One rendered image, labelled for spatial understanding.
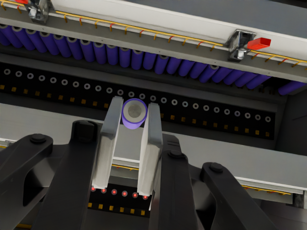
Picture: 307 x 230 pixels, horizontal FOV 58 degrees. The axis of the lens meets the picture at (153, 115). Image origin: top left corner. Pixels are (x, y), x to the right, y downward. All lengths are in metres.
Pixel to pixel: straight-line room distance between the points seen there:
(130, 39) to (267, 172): 0.26
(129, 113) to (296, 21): 0.29
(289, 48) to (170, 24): 0.17
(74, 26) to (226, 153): 0.27
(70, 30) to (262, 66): 0.28
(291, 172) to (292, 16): 0.21
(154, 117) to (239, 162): 0.25
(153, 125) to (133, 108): 0.04
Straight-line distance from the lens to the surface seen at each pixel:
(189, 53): 0.40
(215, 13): 0.38
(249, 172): 0.41
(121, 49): 0.44
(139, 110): 0.19
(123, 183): 0.56
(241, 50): 0.39
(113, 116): 0.15
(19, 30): 0.48
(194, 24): 0.38
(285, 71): 0.45
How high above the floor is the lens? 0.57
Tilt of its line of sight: 7 degrees up
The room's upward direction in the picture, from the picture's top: 169 degrees counter-clockwise
